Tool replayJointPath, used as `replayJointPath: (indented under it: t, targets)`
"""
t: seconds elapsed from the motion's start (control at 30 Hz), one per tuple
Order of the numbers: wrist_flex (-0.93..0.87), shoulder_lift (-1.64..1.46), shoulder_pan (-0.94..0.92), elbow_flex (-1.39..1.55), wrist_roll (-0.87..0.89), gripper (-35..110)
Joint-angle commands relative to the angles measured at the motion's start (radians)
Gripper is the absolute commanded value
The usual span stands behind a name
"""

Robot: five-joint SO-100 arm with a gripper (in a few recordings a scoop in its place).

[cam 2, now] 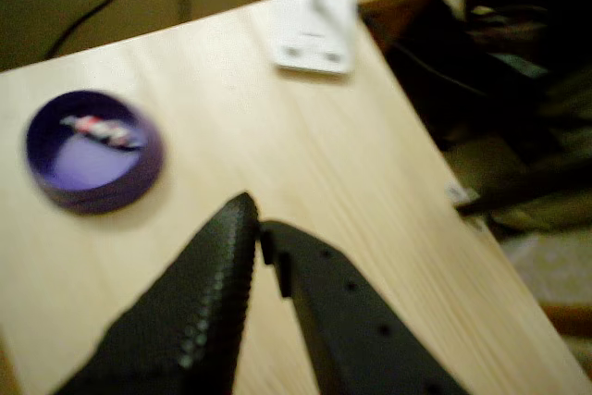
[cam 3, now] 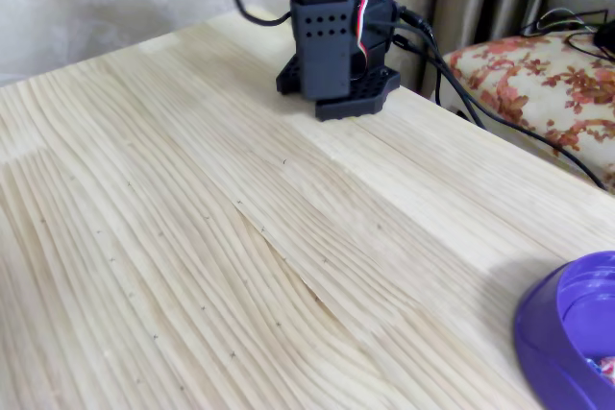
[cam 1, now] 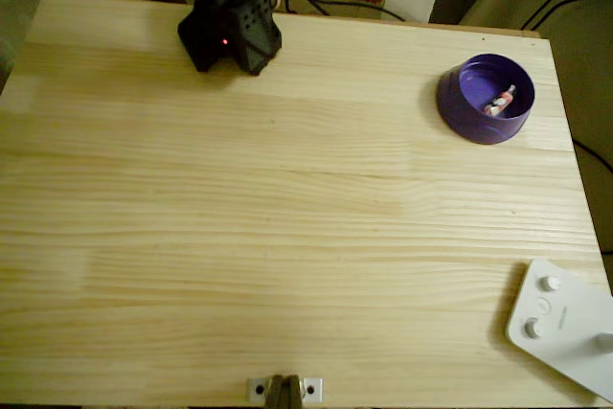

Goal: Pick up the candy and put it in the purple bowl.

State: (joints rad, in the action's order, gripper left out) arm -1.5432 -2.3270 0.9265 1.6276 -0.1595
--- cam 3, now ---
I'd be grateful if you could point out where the purple bowl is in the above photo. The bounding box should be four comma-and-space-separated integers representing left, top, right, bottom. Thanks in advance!
512, 250, 615, 410

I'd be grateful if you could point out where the floral cushion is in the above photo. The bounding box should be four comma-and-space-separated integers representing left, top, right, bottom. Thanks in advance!
439, 33, 615, 190

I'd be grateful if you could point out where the black rounded device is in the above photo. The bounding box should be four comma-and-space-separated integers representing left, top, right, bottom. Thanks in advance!
592, 19, 615, 64

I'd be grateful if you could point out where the red white black servo wire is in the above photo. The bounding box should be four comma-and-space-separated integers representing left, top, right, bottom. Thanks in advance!
343, 0, 385, 65

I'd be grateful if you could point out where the black usb cable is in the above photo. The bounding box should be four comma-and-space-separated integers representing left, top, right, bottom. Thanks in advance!
391, 35, 607, 190

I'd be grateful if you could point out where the thin black cable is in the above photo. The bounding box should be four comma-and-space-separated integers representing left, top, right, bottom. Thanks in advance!
518, 9, 615, 63

